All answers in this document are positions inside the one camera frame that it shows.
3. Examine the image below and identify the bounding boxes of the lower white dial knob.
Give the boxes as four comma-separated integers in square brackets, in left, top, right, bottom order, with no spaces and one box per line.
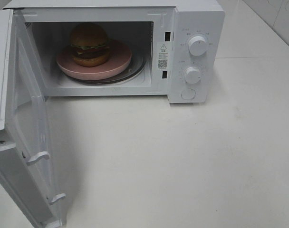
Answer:
[184,66,202,84]

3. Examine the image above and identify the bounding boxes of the toy burger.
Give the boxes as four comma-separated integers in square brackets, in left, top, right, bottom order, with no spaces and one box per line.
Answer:
[70,22,110,67]

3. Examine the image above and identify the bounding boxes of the white dial knob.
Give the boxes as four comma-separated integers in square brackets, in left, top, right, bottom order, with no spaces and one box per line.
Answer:
[188,34,208,57]
[184,66,202,84]

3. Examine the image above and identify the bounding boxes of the white microwave oven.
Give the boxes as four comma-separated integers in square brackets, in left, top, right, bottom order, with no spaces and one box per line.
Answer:
[2,0,225,103]

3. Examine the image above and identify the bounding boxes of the upper white dial knob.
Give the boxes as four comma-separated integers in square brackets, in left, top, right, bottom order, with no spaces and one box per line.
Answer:
[188,34,208,57]

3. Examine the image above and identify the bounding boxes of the glass microwave turntable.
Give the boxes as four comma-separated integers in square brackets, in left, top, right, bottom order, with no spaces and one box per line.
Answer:
[63,49,146,86]

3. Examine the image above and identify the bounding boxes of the pink round plate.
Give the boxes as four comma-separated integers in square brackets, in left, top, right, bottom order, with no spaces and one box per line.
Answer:
[56,40,132,81]

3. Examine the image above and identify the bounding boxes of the round white door button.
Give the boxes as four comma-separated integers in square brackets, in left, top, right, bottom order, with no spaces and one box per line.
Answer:
[181,88,196,100]

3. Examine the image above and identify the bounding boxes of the white microwave door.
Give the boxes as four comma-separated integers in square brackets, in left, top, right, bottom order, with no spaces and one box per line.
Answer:
[0,9,66,228]

